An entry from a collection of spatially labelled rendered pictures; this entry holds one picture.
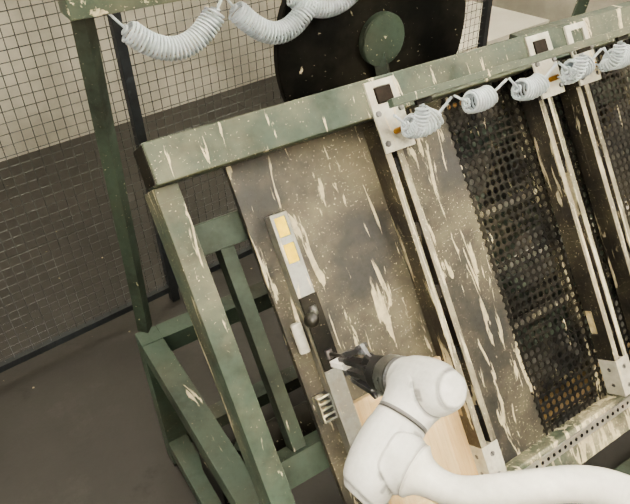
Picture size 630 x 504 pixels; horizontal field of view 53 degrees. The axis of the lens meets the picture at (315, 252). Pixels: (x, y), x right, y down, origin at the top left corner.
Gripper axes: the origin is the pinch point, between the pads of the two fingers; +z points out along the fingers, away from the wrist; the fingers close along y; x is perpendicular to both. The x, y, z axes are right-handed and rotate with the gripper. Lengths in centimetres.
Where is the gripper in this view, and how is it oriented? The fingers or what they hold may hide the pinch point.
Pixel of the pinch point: (342, 363)
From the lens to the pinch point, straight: 150.7
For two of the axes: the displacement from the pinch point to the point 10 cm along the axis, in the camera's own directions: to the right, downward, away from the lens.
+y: 3.2, 9.4, 1.2
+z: -4.4, 0.4, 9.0
